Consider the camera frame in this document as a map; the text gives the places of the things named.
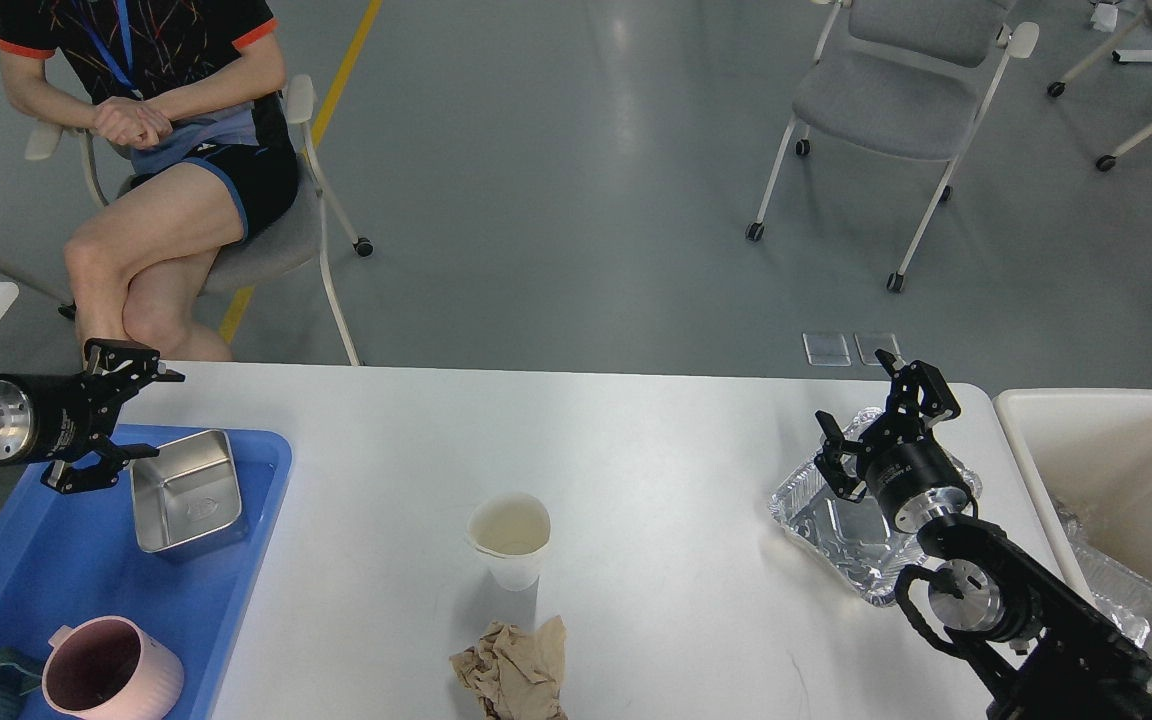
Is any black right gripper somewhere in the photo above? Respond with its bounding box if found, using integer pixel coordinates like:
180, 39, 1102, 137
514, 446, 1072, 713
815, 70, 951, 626
813, 348, 975, 536

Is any grey chair left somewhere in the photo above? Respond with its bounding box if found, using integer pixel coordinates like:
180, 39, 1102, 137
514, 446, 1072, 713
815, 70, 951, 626
24, 70, 376, 367

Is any pink ceramic mug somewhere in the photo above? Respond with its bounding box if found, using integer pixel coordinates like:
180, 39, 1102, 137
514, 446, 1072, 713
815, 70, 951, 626
40, 615, 184, 719

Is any white plastic bin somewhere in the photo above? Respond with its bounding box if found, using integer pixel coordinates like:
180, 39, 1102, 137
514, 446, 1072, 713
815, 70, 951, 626
995, 388, 1152, 594

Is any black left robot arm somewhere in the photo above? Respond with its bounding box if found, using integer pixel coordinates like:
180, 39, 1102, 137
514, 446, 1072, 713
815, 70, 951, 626
0, 338, 185, 495

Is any foil tray in bin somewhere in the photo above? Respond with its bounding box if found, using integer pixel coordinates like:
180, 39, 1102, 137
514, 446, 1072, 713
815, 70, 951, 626
1053, 500, 1152, 691

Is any grey chair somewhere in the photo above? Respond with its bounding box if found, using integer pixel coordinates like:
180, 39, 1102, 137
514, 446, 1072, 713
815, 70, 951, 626
744, 1, 1041, 293
24, 70, 376, 367

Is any grey chair right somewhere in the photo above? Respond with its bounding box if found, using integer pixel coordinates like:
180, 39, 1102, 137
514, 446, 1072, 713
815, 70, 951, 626
744, 1, 1041, 293

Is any square stainless steel tray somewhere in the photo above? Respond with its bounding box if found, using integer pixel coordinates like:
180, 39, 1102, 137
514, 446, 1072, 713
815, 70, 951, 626
131, 429, 248, 562

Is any left floor outlet cover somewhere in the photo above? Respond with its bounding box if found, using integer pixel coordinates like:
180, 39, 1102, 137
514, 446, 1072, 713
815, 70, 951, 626
803, 332, 852, 366

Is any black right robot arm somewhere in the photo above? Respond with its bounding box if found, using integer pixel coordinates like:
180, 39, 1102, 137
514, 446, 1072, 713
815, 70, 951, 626
814, 348, 1152, 719

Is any blue plastic tray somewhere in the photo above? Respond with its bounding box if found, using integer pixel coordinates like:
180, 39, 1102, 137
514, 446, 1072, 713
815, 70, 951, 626
0, 429, 293, 719

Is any white paper cup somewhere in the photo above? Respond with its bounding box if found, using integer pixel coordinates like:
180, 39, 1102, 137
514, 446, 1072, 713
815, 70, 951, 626
467, 492, 552, 592

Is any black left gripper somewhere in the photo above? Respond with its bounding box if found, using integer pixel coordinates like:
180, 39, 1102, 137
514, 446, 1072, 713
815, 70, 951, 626
0, 338, 185, 495

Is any floor outlet cover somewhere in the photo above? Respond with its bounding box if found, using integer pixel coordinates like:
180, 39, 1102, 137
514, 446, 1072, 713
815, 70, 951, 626
803, 332, 852, 366
852, 332, 902, 366

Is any person in patterned shirt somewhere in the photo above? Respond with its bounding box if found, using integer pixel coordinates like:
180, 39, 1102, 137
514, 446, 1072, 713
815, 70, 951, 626
0, 1, 300, 363

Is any aluminium foil tray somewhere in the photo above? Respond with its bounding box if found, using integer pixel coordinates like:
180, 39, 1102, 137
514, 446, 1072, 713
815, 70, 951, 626
770, 407, 980, 607

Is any crumpled brown paper napkin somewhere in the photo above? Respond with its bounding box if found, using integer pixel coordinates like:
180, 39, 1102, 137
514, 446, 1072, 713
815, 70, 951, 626
449, 615, 568, 719

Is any right floor outlet cover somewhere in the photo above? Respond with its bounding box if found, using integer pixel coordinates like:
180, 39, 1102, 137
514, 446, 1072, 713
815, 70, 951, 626
852, 332, 902, 366

